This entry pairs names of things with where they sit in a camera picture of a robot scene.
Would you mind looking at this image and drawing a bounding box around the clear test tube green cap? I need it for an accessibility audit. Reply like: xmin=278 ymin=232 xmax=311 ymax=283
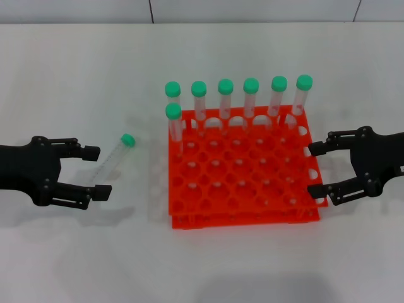
xmin=93 ymin=133 xmax=136 ymax=184
xmin=190 ymin=80 xmax=208 ymax=136
xmin=164 ymin=81 xmax=184 ymax=111
xmin=165 ymin=102 xmax=185 ymax=158
xmin=217 ymin=78 xmax=235 ymax=127
xmin=290 ymin=74 xmax=314 ymax=116
xmin=242 ymin=77 xmax=260 ymax=118
xmin=267 ymin=75 xmax=288 ymax=117

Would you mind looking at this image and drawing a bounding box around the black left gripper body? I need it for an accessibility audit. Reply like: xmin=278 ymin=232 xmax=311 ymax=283
xmin=0 ymin=135 xmax=63 ymax=208

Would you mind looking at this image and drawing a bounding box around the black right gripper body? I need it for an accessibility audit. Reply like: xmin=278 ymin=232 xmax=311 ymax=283
xmin=349 ymin=126 xmax=404 ymax=198

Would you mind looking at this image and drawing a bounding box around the orange test tube rack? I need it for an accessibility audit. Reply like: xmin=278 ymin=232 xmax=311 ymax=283
xmin=165 ymin=105 xmax=330 ymax=230

